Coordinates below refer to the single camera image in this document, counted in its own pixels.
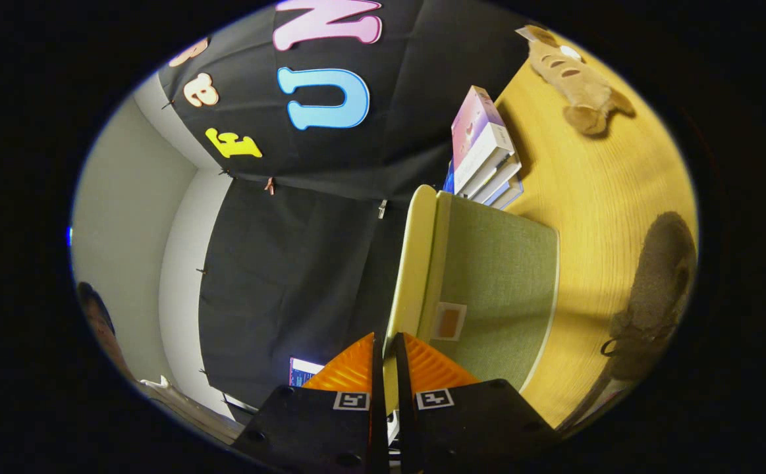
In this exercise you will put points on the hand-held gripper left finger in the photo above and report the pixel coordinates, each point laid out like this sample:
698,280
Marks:
378,421

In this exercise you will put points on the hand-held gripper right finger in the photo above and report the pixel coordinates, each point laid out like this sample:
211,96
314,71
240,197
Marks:
406,421

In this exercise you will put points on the computer monitor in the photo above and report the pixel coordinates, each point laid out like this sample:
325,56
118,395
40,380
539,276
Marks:
303,372

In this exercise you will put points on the green fabric storage box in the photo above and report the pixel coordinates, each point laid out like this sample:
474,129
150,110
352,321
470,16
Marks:
501,276

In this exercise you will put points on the tan bread plush toy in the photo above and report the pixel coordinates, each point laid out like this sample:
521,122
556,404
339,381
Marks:
574,82

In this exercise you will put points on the blue book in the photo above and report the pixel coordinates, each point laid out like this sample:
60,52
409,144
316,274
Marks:
448,179

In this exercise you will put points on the silver clip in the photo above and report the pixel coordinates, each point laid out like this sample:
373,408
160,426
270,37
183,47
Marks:
382,209

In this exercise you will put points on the grey book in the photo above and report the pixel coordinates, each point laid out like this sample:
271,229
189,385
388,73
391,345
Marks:
498,178

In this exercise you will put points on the pink book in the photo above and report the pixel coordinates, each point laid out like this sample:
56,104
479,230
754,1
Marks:
475,118

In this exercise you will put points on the copper clip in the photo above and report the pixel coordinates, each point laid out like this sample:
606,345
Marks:
269,185

